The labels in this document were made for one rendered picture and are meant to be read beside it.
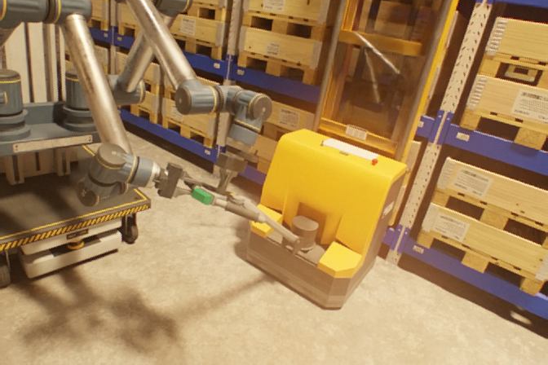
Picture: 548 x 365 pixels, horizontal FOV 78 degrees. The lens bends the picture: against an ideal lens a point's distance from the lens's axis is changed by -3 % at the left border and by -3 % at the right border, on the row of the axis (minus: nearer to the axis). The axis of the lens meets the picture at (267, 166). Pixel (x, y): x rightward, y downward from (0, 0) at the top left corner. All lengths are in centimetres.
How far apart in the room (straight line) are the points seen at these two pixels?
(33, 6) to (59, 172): 156
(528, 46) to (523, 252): 127
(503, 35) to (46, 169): 312
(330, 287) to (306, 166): 77
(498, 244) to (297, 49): 202
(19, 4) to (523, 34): 247
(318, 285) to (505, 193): 132
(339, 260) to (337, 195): 39
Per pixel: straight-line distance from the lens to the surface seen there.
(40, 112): 261
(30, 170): 290
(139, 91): 253
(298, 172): 234
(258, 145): 327
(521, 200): 265
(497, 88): 256
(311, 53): 291
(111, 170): 131
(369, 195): 218
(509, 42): 257
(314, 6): 293
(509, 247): 277
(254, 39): 321
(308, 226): 229
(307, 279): 234
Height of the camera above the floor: 160
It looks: 23 degrees down
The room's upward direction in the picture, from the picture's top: 10 degrees clockwise
